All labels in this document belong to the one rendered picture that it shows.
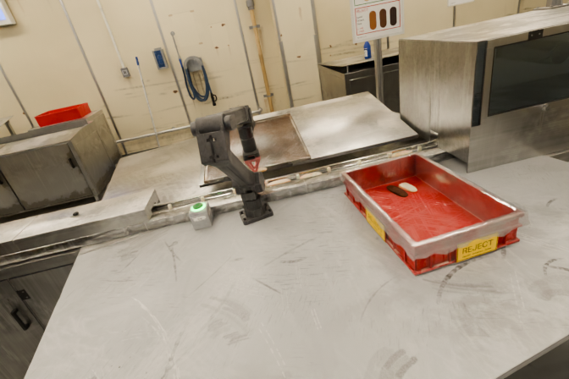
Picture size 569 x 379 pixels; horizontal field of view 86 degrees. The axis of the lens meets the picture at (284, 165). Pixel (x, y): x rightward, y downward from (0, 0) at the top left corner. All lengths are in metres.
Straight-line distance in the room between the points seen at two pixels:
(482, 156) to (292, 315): 0.93
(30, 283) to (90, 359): 0.75
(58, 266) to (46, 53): 4.23
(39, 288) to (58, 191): 2.47
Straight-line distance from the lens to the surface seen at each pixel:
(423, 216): 1.11
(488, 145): 1.39
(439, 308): 0.85
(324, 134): 1.60
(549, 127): 1.54
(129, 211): 1.35
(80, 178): 3.91
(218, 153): 0.82
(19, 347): 1.98
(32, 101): 5.76
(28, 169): 4.09
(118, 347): 0.98
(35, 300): 1.74
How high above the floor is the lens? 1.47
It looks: 24 degrees down
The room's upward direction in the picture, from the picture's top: 11 degrees counter-clockwise
